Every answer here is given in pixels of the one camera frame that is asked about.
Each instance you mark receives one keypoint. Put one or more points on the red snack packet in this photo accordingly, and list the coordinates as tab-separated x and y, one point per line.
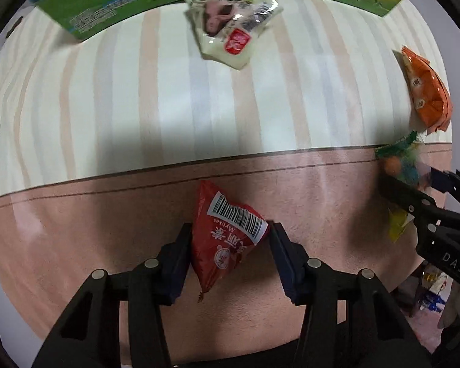
218	245

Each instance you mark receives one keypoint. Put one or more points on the small white snack packet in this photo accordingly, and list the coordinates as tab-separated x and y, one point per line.
230	34

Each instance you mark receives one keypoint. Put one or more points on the colourful packet clutter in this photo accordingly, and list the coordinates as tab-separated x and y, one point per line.
433	287

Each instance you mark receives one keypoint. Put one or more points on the orange snack packet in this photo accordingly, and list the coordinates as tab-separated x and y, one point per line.
429	92

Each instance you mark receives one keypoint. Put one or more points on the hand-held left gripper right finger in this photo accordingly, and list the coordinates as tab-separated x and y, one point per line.
287	264

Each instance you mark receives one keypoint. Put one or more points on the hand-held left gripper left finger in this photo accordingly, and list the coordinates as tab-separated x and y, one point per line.
178	268

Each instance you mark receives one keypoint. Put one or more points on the pink striped blanket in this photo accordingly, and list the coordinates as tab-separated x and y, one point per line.
138	122

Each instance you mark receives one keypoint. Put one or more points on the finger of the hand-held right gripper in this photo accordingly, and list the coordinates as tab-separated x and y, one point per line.
456	184
406	195

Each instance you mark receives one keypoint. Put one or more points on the colourful candy ball bag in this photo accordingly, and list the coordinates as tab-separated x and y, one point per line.
400	163

